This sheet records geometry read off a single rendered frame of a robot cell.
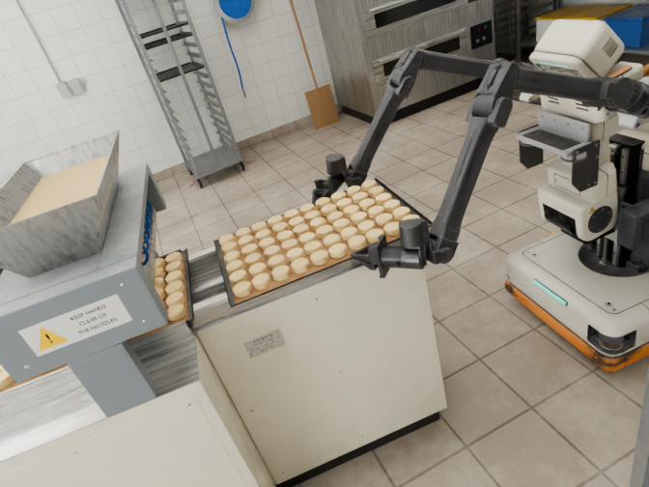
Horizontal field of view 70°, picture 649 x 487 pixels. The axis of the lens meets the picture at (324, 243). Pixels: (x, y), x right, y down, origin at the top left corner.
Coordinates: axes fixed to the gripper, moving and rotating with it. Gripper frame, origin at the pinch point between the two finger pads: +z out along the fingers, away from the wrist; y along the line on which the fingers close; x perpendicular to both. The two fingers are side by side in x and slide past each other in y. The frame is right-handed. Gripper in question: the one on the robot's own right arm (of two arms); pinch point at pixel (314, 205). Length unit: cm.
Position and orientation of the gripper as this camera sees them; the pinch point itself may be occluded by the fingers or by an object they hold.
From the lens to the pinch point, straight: 161.0
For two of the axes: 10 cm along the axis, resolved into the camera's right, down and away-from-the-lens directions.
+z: -4.3, 5.8, -6.9
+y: -2.5, -8.1, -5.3
